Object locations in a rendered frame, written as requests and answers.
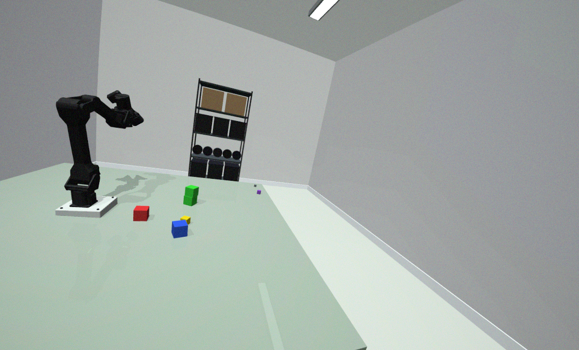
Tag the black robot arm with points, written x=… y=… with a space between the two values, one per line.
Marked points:
x=75 y=112

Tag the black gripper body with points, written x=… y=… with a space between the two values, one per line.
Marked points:
x=137 y=118

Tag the red block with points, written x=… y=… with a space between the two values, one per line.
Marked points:
x=141 y=213

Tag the green block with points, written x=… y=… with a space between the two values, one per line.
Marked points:
x=191 y=191
x=189 y=200

